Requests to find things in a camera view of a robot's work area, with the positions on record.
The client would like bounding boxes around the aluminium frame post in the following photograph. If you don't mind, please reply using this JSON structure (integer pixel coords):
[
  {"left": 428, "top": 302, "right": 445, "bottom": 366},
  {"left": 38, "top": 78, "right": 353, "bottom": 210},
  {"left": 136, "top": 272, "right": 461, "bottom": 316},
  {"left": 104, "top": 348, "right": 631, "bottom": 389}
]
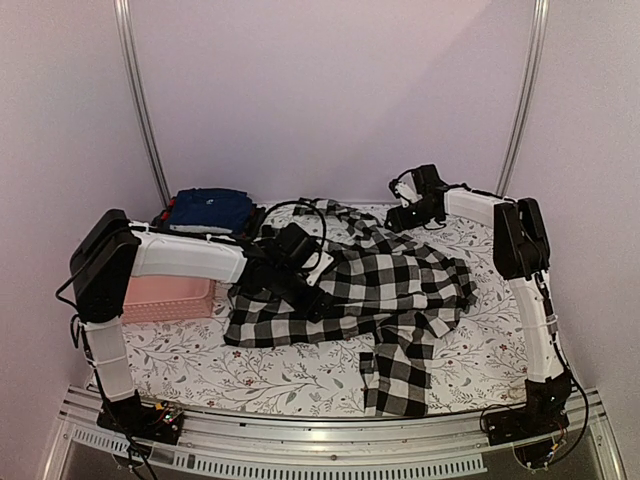
[
  {"left": 113, "top": 0, "right": 171, "bottom": 205},
  {"left": 495, "top": 0, "right": 550, "bottom": 197}
]

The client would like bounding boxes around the pink plastic laundry basket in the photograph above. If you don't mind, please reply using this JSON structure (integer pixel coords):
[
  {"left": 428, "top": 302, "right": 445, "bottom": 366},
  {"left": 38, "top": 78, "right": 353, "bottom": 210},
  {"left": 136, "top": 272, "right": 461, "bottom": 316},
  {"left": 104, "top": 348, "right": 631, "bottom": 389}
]
[{"left": 121, "top": 276, "right": 215, "bottom": 324}]

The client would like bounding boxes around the black white checkered cloth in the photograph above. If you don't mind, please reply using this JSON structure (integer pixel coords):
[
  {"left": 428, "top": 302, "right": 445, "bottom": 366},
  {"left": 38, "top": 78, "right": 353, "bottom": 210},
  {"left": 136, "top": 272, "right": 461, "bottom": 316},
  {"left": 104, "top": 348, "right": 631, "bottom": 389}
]
[{"left": 224, "top": 199, "right": 477, "bottom": 417}]

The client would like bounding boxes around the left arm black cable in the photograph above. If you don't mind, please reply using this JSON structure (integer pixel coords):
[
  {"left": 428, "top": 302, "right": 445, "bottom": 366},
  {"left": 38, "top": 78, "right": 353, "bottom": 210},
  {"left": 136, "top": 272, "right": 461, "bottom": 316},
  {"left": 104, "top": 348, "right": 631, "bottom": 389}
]
[{"left": 259, "top": 198, "right": 329, "bottom": 251}]

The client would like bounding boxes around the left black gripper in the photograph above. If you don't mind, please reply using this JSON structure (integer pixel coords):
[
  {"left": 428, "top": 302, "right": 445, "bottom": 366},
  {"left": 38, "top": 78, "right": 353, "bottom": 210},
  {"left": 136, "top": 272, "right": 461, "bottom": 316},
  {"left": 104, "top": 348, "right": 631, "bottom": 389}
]
[{"left": 270, "top": 266, "right": 336, "bottom": 324}]

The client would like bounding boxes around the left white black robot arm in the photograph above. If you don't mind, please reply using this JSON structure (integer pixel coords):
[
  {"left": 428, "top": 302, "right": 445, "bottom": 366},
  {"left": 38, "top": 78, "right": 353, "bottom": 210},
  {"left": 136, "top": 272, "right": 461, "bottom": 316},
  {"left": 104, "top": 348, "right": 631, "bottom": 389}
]
[{"left": 55, "top": 209, "right": 336, "bottom": 445}]

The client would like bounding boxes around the red black plaid shirt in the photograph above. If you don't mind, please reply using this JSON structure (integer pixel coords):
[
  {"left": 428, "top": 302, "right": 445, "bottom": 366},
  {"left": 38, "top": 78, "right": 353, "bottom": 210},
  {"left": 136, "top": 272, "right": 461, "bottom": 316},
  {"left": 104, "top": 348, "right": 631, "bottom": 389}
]
[{"left": 150, "top": 197, "right": 176, "bottom": 230}]

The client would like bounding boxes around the floral patterned table mat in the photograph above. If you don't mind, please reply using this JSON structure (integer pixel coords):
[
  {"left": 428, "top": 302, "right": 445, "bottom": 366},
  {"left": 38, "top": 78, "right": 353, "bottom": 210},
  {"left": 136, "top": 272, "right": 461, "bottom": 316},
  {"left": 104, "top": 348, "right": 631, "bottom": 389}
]
[{"left": 123, "top": 205, "right": 528, "bottom": 416}]

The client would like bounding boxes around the left aluminium frame post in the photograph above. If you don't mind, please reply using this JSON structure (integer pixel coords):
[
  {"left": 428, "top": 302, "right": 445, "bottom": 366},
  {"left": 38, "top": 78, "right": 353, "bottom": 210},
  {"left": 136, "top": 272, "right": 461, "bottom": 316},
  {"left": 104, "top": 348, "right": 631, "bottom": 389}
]
[{"left": 113, "top": 0, "right": 171, "bottom": 205}]

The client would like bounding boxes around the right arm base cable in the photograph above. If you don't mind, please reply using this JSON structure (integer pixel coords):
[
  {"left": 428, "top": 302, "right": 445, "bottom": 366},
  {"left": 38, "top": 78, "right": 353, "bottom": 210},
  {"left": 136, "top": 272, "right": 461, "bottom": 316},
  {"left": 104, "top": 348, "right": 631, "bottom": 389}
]
[{"left": 479, "top": 384, "right": 606, "bottom": 471}]

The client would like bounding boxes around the front aluminium rail base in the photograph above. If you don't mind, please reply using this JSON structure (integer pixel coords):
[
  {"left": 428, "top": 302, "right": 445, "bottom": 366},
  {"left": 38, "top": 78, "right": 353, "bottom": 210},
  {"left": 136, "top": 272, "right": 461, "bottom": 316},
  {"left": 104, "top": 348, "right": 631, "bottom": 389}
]
[{"left": 40, "top": 387, "right": 630, "bottom": 479}]

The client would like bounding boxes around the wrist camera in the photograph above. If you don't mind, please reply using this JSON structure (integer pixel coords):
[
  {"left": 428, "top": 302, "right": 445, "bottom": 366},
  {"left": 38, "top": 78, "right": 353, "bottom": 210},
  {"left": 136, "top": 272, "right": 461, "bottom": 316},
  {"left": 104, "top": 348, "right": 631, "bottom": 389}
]
[
  {"left": 389, "top": 179, "right": 419, "bottom": 208},
  {"left": 306, "top": 252, "right": 335, "bottom": 286}
]

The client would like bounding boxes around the navy blue t-shirt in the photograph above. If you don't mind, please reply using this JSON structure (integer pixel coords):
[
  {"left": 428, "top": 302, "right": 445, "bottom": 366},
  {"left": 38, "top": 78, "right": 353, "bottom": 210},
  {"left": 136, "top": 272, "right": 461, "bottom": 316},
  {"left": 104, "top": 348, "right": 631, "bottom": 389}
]
[{"left": 165, "top": 188, "right": 253, "bottom": 234}]

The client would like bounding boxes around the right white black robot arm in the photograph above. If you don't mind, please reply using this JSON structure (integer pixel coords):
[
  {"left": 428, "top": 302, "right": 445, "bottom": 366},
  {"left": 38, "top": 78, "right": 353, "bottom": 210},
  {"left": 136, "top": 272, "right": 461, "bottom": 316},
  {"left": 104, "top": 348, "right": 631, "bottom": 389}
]
[{"left": 385, "top": 164, "right": 574, "bottom": 446}]

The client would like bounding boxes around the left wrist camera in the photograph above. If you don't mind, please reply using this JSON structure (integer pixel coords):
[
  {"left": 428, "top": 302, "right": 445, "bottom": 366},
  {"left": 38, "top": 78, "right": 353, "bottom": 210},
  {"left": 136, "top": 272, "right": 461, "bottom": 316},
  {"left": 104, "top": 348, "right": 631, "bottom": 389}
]
[{"left": 306, "top": 252, "right": 335, "bottom": 286}]

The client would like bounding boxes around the right aluminium frame post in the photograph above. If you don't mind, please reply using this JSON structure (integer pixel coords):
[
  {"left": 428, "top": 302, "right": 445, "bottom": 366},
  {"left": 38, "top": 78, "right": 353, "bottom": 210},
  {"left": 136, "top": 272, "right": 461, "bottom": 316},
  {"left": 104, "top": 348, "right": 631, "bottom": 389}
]
[{"left": 495, "top": 0, "right": 550, "bottom": 197}]

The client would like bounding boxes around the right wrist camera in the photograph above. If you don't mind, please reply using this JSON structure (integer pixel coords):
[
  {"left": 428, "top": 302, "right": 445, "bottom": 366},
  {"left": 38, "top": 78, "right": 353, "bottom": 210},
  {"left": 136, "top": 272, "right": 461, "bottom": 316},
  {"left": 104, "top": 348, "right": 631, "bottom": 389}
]
[{"left": 389, "top": 179, "right": 419, "bottom": 208}]

